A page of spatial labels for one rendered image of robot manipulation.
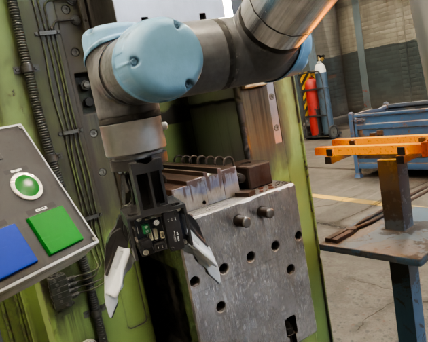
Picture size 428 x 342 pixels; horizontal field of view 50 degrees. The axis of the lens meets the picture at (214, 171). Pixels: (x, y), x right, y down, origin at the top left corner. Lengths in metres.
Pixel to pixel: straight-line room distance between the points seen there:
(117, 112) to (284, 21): 0.21
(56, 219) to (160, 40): 0.51
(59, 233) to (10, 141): 0.20
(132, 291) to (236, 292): 0.28
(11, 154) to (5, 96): 0.25
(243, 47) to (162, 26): 0.10
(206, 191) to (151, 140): 0.64
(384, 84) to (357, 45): 1.04
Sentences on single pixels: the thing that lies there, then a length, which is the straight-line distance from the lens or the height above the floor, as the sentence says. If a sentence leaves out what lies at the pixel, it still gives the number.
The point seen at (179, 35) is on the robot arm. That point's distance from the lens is 0.43.
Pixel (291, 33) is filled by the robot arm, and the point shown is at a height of 1.23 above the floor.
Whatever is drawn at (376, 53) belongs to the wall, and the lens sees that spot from 10.10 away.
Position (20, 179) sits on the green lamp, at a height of 1.10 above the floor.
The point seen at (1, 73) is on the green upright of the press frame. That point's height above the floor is 1.32.
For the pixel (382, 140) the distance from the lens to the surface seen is 1.40.
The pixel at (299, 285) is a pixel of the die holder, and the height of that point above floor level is 0.63.
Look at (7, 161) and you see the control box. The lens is 0.90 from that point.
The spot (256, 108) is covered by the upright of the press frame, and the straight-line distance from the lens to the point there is 1.44.
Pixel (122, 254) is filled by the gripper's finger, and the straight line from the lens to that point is 0.60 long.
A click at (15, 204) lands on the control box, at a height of 1.07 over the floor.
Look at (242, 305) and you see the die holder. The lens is 1.22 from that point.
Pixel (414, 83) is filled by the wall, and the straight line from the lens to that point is 9.70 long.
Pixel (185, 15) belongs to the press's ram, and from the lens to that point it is 1.17.
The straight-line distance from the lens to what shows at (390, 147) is 1.26.
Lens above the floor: 1.19
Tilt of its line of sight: 10 degrees down
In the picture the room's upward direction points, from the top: 10 degrees counter-clockwise
